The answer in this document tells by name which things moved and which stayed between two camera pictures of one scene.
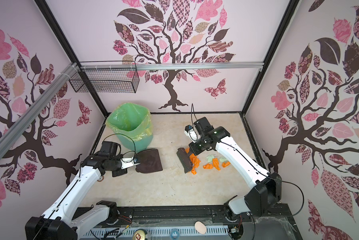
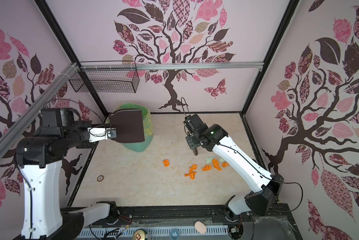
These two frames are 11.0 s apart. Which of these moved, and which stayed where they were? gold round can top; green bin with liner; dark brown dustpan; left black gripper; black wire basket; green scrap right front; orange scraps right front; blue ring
Moved: dark brown dustpan; left black gripper
Stayed: orange scraps right front; gold round can top; green bin with liner; blue ring; black wire basket; green scrap right front
